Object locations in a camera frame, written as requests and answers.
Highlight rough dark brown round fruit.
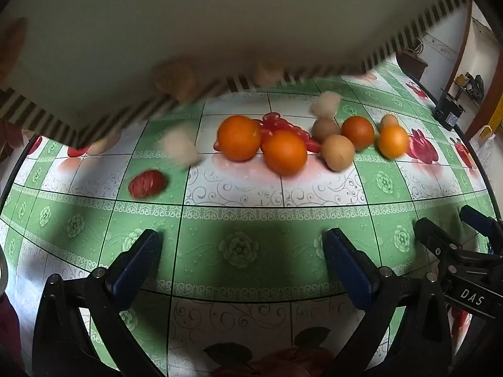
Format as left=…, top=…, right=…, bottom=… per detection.
left=312, top=118, right=340, bottom=144

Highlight large orange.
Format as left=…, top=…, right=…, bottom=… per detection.
left=262, top=130, right=308, bottom=177
left=217, top=115, right=263, bottom=162

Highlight yellow bar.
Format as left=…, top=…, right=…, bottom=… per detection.
left=485, top=94, right=503, bottom=132

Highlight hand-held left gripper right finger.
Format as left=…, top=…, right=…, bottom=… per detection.
left=322, top=228, right=452, bottom=377

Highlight brown wooden box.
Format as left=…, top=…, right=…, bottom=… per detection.
left=395, top=48, right=428, bottom=81

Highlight dark small orange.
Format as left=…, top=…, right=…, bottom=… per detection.
left=341, top=116, right=375, bottom=151

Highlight white tray with striped rim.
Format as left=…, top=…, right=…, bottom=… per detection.
left=0, top=0, right=473, bottom=150

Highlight beige lumpy peeled fruit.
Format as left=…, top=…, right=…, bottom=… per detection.
left=162, top=128, right=202, bottom=167

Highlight tools on wall shelf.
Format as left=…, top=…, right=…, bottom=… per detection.
left=452, top=71, right=486, bottom=99

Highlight small beige fruit chunk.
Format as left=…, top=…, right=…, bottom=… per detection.
left=310, top=90, right=340, bottom=119

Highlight red round fruit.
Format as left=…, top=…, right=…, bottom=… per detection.
left=128, top=170, right=169, bottom=199

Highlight green checked printed tablecloth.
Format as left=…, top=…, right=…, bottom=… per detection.
left=0, top=57, right=503, bottom=377

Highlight white plastic bag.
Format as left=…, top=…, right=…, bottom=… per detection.
left=468, top=126, right=496, bottom=169

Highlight small black motor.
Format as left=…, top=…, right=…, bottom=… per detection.
left=434, top=91, right=464, bottom=129

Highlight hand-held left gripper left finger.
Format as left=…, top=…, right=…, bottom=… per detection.
left=32, top=228, right=166, bottom=377

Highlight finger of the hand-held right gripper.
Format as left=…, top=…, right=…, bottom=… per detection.
left=414, top=217, right=469, bottom=268
left=459, top=204, right=503, bottom=241

